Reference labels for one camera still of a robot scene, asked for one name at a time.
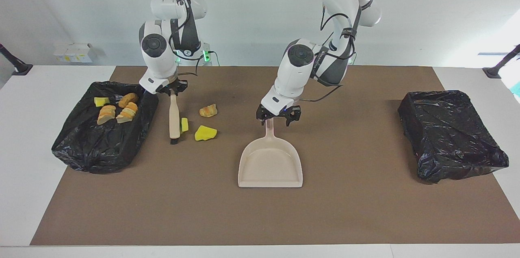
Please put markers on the bin with black trash bag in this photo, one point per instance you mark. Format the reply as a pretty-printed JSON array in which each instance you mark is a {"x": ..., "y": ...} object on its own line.
[
  {"x": 101, "y": 144},
  {"x": 451, "y": 136}
]

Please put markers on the beige plastic dustpan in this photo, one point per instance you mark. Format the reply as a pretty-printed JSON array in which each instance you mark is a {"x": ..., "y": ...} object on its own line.
[{"x": 270, "y": 166}]

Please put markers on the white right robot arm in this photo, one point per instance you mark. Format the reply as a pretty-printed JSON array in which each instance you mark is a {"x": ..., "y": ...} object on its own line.
[{"x": 158, "y": 59}]

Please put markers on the brown bread roll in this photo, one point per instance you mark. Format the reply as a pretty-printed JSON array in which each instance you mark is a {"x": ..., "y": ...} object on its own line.
[{"x": 128, "y": 99}]

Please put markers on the brown table mat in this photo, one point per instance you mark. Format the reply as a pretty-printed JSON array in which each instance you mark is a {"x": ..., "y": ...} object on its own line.
[{"x": 260, "y": 217}]

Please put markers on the small striped croissant piece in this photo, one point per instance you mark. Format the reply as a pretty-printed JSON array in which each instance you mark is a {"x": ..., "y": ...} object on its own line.
[{"x": 208, "y": 110}]

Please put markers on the beige brush with black bristles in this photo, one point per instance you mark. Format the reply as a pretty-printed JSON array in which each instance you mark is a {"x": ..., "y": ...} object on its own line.
[{"x": 174, "y": 118}]

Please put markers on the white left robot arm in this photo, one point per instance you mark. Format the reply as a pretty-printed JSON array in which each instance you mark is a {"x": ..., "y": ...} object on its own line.
[{"x": 300, "y": 67}]

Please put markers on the large yellow sponge piece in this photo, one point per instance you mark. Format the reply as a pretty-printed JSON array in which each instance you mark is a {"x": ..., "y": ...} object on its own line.
[{"x": 205, "y": 133}]

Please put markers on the pale bread chunk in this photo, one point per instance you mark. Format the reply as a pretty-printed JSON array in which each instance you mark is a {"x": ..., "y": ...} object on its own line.
[{"x": 106, "y": 114}]

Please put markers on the white wall socket box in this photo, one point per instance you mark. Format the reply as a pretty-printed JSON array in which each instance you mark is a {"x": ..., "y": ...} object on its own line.
[{"x": 79, "y": 53}]

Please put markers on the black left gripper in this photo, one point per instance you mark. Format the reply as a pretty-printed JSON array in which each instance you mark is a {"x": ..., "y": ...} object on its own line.
[{"x": 278, "y": 110}]

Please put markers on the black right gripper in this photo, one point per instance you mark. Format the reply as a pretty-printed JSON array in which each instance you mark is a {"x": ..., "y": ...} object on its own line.
[{"x": 171, "y": 86}]

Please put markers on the pale sandwich piece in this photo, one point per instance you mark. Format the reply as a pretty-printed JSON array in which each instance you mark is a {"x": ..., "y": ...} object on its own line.
[{"x": 127, "y": 113}]

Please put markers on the small yellow sponge piece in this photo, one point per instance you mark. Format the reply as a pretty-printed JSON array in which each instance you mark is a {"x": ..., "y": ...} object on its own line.
[{"x": 101, "y": 101}]

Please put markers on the green and yellow sponge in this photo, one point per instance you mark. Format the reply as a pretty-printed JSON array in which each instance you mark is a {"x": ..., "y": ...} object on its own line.
[{"x": 185, "y": 124}]

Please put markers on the black stand foot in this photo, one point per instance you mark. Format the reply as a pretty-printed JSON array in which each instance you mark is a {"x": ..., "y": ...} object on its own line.
[
  {"x": 497, "y": 69},
  {"x": 18, "y": 68}
]

